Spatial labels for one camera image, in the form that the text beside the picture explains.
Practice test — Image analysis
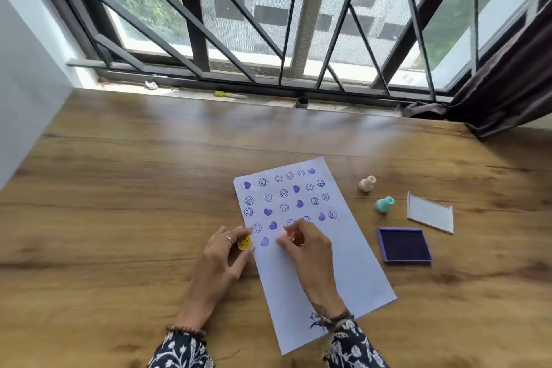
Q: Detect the person's right hand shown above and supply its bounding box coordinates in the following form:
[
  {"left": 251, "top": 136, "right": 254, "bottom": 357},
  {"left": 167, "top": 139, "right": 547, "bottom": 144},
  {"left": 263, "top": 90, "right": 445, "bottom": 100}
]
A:
[{"left": 275, "top": 220, "right": 346, "bottom": 317}]

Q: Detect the person's left hand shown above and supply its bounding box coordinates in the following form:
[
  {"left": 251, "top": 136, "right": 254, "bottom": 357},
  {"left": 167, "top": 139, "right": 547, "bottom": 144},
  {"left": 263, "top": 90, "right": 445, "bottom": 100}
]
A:
[{"left": 174, "top": 225, "right": 256, "bottom": 330}]

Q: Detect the white paper sheet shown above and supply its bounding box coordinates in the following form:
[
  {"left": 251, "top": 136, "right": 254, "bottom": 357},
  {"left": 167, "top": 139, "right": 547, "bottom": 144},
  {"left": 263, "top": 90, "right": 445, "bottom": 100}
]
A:
[{"left": 232, "top": 156, "right": 398, "bottom": 357}]

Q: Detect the teal green stamp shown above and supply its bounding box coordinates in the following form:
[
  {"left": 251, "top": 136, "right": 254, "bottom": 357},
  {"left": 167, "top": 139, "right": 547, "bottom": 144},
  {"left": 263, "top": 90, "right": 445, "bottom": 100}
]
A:
[{"left": 374, "top": 196, "right": 396, "bottom": 215}]

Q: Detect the purple ink pad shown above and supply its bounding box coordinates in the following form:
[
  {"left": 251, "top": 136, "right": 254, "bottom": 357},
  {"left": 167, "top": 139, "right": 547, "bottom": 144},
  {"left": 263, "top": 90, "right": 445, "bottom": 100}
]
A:
[{"left": 375, "top": 227, "right": 434, "bottom": 266}]

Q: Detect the clear ink pad lid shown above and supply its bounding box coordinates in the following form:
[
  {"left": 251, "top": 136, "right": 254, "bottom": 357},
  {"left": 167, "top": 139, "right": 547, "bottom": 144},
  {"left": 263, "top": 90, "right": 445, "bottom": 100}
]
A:
[{"left": 406, "top": 191, "right": 455, "bottom": 236}]

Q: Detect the person's left forearm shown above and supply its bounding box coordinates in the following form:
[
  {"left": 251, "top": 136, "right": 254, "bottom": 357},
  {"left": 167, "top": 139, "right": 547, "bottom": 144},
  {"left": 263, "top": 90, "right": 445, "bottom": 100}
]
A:
[{"left": 147, "top": 331, "right": 216, "bottom": 368}]

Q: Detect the person's right forearm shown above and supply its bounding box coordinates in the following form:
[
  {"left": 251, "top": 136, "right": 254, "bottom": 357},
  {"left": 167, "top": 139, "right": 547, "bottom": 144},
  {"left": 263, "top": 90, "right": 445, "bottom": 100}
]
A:
[{"left": 324, "top": 319, "right": 389, "bottom": 368}]

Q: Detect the black metal window grille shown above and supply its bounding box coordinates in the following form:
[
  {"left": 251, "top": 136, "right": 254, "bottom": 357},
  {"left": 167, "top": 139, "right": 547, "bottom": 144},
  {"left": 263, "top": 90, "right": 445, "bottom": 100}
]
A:
[{"left": 17, "top": 0, "right": 552, "bottom": 104}]

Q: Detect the dark brown curtain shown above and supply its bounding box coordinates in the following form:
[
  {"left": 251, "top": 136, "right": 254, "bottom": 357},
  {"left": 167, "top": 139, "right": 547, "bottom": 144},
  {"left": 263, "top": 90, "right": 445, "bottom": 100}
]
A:
[{"left": 401, "top": 0, "right": 552, "bottom": 139}]

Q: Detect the black thread bracelet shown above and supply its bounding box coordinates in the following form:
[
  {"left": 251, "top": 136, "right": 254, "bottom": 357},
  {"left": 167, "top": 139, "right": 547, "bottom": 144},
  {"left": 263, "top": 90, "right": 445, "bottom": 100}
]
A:
[{"left": 309, "top": 308, "right": 356, "bottom": 332}]

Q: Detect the brown bead bracelet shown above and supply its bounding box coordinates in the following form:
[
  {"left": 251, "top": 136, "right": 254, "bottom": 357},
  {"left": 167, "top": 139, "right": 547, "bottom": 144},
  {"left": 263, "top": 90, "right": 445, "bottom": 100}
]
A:
[{"left": 166, "top": 324, "right": 208, "bottom": 339}]

